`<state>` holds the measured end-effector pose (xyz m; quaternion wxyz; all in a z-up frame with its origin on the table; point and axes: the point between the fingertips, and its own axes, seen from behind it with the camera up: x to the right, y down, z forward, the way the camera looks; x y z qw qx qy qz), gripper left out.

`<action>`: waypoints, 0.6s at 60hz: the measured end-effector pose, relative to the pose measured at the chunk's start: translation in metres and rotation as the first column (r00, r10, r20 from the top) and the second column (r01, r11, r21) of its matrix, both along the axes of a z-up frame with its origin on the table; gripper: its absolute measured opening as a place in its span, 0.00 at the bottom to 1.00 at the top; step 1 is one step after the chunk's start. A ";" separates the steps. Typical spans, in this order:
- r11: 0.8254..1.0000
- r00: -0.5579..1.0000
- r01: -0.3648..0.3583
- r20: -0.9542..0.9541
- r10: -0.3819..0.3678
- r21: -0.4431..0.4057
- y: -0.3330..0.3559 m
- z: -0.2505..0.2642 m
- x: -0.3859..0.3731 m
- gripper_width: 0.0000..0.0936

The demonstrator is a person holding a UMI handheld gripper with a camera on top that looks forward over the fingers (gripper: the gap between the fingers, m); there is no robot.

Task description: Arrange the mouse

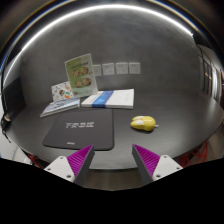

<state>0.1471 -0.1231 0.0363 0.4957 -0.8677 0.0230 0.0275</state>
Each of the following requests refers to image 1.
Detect yellow computer mouse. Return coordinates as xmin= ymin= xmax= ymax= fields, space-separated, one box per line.
xmin=130 ymin=116 xmax=158 ymax=132

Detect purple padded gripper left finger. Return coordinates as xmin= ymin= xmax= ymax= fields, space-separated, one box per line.
xmin=45 ymin=145 xmax=95 ymax=183

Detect thin grey magazine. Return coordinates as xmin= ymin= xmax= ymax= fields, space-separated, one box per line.
xmin=40 ymin=98 xmax=80 ymax=117

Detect small colourful card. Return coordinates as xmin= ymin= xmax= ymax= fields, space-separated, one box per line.
xmin=51 ymin=82 xmax=73 ymax=102

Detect black mouse pad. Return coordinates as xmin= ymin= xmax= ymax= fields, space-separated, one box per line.
xmin=43 ymin=109 xmax=114 ymax=151

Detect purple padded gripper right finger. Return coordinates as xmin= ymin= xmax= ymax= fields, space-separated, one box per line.
xmin=132 ymin=144 xmax=182 ymax=185

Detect orange cable under table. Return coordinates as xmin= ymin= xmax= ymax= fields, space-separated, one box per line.
xmin=177 ymin=141 xmax=209 ymax=168

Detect white wall socket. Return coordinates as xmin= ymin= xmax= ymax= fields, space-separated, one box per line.
xmin=93 ymin=65 xmax=102 ymax=76
xmin=129 ymin=62 xmax=141 ymax=74
xmin=102 ymin=63 xmax=115 ymax=75
xmin=116 ymin=62 xmax=128 ymax=74

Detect green standing leaflet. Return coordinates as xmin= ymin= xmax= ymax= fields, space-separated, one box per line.
xmin=65 ymin=54 xmax=98 ymax=97

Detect white book with blue stripe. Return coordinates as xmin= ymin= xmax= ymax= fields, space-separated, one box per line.
xmin=81 ymin=89 xmax=134 ymax=109

